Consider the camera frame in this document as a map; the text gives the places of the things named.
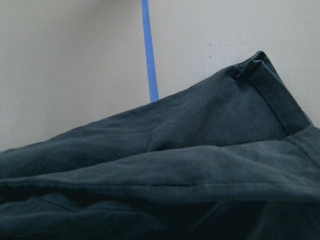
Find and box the black printed t-shirt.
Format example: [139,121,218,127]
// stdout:
[0,51,320,240]

